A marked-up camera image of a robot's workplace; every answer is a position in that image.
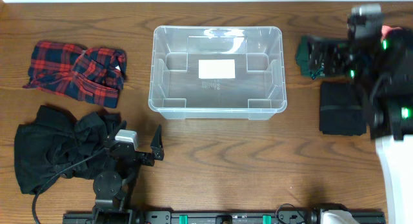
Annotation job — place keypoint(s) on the white label in bin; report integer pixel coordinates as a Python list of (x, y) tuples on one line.
[(217, 69)]

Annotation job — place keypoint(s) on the dark green garment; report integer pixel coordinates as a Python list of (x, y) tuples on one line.
[(302, 58)]

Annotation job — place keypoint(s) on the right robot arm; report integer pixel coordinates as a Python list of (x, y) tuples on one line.
[(367, 88)]

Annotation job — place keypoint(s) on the black crumpled garment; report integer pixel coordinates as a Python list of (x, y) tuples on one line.
[(54, 141)]

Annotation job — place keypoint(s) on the clear plastic storage bin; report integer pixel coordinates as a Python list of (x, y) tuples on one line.
[(256, 93)]

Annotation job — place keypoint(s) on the black mounting rail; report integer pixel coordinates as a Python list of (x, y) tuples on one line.
[(166, 217)]

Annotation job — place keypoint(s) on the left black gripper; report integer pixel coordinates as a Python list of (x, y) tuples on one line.
[(136, 153)]

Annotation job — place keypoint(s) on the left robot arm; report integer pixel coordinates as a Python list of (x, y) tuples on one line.
[(114, 187)]

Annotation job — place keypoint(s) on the black garment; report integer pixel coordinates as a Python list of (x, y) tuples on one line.
[(340, 110), (54, 141)]

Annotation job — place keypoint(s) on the pink garment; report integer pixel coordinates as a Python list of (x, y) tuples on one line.
[(385, 30)]

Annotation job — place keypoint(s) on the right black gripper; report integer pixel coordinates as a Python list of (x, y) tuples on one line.
[(345, 50)]

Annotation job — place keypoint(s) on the red navy plaid shirt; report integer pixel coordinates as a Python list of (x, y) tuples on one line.
[(94, 75)]

